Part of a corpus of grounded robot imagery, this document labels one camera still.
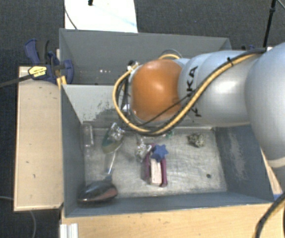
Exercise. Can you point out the blue star-shaped toy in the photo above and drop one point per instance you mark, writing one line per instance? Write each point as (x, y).
(159, 153)

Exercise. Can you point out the olive grey lumpy object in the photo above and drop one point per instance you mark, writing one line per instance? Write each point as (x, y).
(196, 140)

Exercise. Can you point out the purple and wood block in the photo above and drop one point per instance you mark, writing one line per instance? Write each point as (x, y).
(155, 173)

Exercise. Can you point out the grey metal bin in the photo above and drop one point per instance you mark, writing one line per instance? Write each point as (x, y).
(194, 165)

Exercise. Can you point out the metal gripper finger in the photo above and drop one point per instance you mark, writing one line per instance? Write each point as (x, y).
(142, 151)
(116, 132)

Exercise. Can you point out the pale wood board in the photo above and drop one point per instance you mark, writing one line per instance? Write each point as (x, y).
(39, 142)

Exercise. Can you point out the clear glass cup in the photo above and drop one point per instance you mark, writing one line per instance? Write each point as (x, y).
(88, 136)

